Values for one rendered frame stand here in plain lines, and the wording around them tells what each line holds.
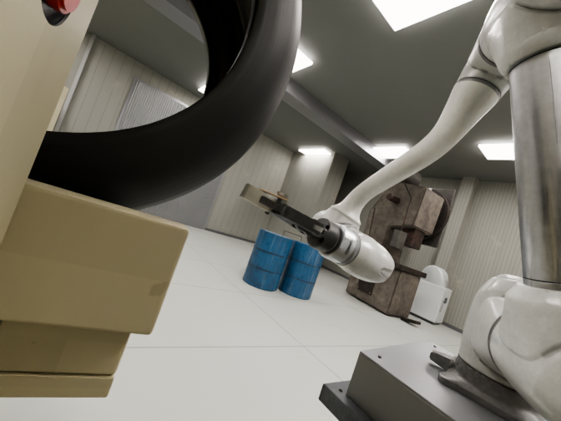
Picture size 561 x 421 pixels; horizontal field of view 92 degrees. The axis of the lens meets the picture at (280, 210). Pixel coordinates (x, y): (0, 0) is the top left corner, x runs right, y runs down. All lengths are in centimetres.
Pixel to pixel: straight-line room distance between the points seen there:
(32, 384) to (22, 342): 4
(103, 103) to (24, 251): 804
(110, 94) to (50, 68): 810
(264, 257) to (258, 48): 368
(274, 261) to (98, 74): 632
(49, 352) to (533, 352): 59
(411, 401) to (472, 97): 66
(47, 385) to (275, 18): 43
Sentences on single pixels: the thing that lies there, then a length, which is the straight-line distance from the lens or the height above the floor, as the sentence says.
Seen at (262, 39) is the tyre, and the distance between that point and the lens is 39.
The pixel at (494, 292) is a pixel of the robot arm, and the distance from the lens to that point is 77.
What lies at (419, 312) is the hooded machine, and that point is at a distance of 732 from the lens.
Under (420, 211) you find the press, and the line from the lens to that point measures 596.
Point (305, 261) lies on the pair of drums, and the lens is 421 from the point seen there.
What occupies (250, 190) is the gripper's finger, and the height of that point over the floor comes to 102.
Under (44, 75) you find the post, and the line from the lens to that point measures 22.
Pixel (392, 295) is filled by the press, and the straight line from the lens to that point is 582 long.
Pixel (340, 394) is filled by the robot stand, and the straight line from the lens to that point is 78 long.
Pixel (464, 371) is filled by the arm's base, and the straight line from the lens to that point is 81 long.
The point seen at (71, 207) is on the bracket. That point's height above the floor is 94.
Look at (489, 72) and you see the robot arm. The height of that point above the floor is 144.
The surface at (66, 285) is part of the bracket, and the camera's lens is 26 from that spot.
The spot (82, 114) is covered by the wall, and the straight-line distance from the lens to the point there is 823.
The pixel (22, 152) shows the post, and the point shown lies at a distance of 23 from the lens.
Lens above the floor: 98
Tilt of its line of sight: 3 degrees up
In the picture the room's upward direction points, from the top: 19 degrees clockwise
